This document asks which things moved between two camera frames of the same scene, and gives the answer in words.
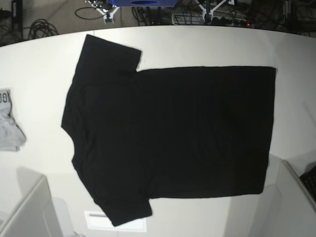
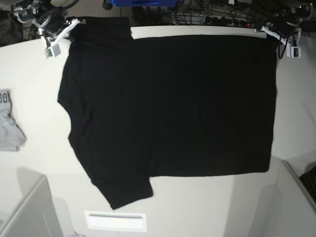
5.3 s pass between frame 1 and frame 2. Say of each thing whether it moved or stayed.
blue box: stayed
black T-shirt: moved
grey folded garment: stayed
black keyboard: stayed
